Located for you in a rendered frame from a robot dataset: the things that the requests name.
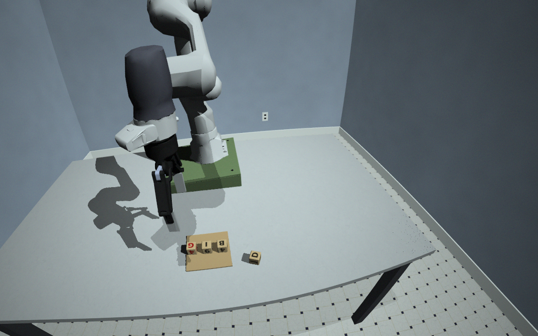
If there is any tan square mat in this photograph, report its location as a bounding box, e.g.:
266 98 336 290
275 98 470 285
186 231 233 272

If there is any beige letter block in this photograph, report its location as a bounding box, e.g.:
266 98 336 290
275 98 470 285
186 242 198 255
249 251 261 265
217 239 228 252
202 241 212 254

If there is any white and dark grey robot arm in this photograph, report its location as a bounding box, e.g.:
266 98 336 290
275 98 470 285
115 0 228 164

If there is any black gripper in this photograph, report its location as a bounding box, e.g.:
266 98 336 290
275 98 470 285
144 134 186 232

